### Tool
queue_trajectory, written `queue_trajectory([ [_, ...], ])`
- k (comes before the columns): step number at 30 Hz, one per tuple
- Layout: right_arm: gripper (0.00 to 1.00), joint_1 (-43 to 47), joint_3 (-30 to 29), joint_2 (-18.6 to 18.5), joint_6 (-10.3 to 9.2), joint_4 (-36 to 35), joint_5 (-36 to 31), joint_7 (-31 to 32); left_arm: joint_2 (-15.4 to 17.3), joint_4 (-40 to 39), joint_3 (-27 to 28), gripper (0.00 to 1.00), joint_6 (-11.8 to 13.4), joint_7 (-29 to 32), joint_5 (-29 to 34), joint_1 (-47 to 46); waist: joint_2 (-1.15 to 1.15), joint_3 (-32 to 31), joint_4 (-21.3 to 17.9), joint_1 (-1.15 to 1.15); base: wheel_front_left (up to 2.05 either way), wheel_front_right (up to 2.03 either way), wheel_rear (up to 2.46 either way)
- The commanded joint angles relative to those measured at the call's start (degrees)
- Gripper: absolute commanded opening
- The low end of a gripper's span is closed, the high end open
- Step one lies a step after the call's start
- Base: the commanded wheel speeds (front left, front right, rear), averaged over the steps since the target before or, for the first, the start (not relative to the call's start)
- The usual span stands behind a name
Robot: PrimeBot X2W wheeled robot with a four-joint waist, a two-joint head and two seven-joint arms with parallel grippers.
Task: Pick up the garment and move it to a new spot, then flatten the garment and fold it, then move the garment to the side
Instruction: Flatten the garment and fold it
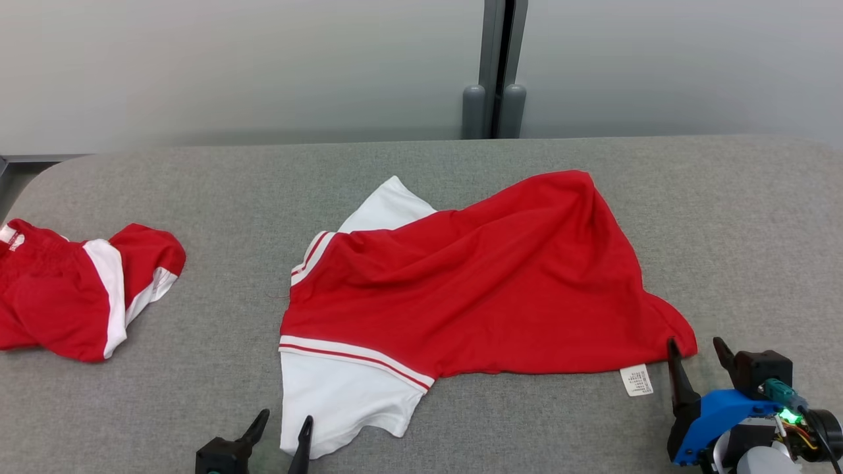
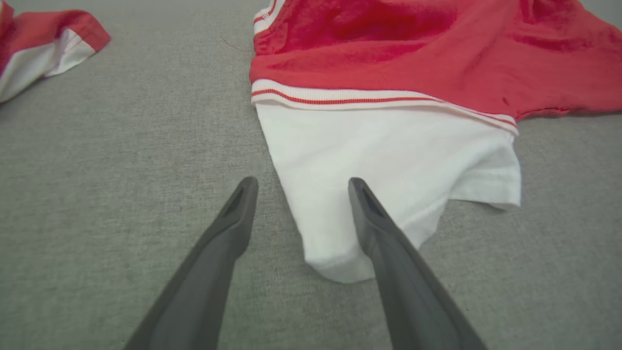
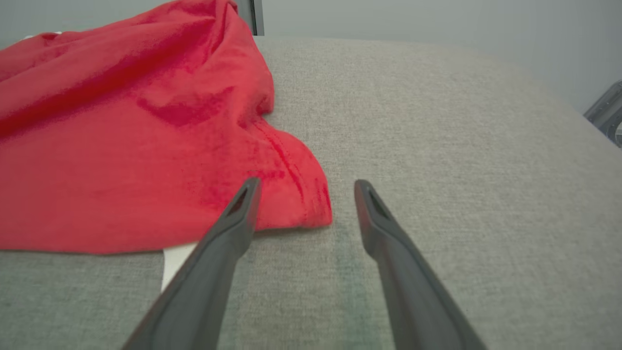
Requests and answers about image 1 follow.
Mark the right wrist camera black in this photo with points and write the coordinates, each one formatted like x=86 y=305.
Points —
x=761 y=367

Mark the red jersey with white sleeves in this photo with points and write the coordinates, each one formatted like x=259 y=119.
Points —
x=494 y=283

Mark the red shorts with white stripe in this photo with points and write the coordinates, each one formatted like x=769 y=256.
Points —
x=46 y=296

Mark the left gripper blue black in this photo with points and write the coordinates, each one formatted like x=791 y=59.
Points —
x=220 y=457

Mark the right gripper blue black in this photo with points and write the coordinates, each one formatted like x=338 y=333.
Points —
x=714 y=411

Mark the grey partition post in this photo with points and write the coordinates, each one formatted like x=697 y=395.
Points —
x=494 y=66

